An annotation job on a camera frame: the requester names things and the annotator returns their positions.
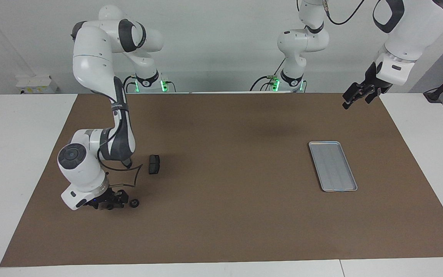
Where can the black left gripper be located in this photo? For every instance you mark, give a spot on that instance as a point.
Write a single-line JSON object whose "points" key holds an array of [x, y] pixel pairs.
{"points": [[371, 77]]}

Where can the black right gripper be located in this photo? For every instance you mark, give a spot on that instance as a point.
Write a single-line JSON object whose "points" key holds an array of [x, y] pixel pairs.
{"points": [[98, 200]]}

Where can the large black bearing gear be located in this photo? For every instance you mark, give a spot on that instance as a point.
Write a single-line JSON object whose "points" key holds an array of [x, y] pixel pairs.
{"points": [[135, 203]]}

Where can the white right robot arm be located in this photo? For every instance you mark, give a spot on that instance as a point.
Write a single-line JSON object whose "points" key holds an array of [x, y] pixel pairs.
{"points": [[94, 69]]}

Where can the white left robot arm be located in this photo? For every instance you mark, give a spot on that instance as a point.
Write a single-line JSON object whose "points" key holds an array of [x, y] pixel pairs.
{"points": [[302, 42]]}

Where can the silver ribbed metal tray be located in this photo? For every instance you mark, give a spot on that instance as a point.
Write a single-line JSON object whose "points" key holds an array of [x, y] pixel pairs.
{"points": [[333, 167]]}

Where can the short dark brake pad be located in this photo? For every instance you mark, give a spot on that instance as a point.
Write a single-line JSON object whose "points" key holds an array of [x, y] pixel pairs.
{"points": [[154, 164]]}

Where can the brown table mat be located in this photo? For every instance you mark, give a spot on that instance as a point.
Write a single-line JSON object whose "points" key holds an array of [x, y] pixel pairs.
{"points": [[221, 211]]}

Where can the white wall socket box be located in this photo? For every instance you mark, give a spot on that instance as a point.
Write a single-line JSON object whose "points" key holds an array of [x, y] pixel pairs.
{"points": [[37, 84]]}

